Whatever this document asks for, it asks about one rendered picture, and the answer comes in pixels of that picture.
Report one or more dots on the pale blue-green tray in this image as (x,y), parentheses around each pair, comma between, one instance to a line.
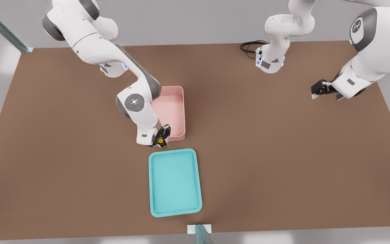
(175,183)

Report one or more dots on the small yellow button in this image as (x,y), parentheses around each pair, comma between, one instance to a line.
(160,140)

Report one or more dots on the pink box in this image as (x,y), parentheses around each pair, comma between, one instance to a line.
(173,110)

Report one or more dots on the silver frame post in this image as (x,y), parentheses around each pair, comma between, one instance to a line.
(201,234)
(2,28)

